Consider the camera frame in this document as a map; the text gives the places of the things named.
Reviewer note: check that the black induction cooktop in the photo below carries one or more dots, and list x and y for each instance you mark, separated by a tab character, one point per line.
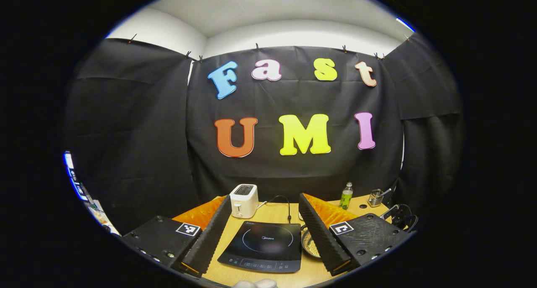
264	246

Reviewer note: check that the white toaster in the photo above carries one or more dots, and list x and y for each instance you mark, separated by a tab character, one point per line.
245	204

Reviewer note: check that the steel pot with soybeans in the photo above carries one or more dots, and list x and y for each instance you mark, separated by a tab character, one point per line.
310	246

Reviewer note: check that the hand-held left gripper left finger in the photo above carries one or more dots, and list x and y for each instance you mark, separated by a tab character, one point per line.
209	242

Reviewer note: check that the metal mesh utensil holder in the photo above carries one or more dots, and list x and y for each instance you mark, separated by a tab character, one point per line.
375	199

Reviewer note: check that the green label plastic bottle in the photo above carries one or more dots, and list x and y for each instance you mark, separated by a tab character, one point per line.
346	197

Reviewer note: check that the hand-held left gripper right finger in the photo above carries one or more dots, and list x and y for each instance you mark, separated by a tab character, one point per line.
321	242

